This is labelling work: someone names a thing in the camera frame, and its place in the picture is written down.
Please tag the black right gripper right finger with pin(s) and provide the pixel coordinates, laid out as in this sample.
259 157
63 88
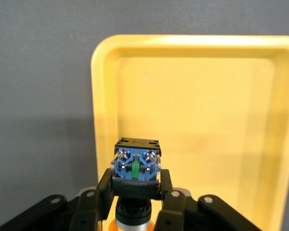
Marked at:
175 209

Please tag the yellow push button switch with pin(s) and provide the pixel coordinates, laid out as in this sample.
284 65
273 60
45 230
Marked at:
135 166

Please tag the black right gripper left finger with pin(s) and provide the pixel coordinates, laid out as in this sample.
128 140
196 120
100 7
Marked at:
91 207

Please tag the yellow plastic tray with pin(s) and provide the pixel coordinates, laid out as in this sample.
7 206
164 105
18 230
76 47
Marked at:
197 115

